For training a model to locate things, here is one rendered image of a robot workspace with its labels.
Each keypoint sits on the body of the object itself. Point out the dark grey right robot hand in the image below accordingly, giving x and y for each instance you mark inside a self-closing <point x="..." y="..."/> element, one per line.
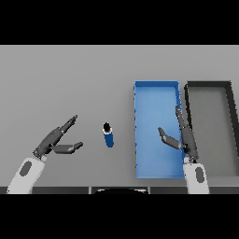
<point x="188" y="140"/>

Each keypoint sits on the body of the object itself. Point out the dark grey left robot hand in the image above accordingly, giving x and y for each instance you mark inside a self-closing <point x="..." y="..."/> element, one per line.
<point x="51" y="140"/>

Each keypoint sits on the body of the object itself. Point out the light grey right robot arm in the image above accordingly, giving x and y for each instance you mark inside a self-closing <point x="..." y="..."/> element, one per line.
<point x="196" y="178"/>

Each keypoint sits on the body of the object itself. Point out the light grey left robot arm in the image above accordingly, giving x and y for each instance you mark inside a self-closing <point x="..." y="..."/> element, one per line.
<point x="25" y="175"/>

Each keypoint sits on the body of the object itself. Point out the dark grey bin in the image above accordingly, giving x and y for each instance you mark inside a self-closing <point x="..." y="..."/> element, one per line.
<point x="214" y="124"/>

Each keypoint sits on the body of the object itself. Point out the blue bin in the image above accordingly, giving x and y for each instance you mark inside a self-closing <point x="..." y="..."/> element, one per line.
<point x="157" y="127"/>

